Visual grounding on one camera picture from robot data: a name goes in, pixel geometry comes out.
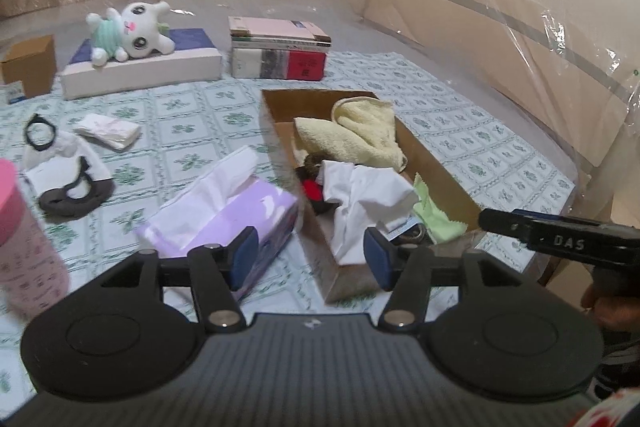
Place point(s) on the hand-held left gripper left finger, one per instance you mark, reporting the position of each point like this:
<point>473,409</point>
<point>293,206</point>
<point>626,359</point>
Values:
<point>244,257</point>

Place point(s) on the red patterned clothing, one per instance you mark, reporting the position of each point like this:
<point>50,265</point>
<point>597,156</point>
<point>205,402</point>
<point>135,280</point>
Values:
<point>612,412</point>

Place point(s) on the black and red cloth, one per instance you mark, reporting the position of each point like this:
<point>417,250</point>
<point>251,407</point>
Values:
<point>312,189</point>

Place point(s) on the brown furry item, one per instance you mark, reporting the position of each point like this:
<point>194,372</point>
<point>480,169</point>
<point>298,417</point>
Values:
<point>311,161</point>

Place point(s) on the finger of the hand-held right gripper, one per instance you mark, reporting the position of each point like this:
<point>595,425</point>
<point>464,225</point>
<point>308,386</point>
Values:
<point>505,222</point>

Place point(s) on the person's right hand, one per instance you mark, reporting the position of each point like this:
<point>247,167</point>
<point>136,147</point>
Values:
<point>615,312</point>

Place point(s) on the plastic wrapped headboard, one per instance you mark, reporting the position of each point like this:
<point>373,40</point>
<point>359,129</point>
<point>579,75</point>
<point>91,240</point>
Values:
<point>500,47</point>

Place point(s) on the green floral bedsheet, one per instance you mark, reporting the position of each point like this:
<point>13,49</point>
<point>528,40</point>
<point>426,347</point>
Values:
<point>210,107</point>

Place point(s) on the dark grey fabric band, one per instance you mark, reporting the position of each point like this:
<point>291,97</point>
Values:
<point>60,207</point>

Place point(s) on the thin white book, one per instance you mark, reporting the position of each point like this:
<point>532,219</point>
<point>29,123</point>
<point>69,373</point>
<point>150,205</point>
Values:
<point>275,44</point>

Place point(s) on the small blue white box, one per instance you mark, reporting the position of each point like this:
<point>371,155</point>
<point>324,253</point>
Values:
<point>12,94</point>

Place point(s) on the white plush toy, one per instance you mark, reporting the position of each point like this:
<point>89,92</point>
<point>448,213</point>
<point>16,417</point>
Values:
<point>140,32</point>

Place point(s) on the green cloth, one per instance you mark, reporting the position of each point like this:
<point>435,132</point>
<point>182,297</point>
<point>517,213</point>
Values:
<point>440,217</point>

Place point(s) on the pink lid printed tumbler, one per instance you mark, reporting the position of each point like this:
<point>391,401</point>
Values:
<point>25,257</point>

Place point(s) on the flat white blue box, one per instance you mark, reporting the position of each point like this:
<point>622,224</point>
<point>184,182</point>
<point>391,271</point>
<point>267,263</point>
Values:
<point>150,74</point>

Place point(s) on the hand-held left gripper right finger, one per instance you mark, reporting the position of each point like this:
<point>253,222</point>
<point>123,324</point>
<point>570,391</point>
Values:
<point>379,257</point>

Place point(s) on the yellow towel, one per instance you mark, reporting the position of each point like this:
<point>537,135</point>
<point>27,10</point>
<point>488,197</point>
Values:
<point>360,132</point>

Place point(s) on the small closed cardboard box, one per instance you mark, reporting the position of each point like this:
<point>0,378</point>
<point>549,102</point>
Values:
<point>35,67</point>

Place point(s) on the lavender tissue box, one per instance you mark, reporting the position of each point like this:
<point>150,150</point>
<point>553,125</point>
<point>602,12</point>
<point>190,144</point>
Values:
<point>260,207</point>

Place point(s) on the white tissue packet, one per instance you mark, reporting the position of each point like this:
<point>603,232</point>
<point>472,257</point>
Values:
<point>107,129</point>

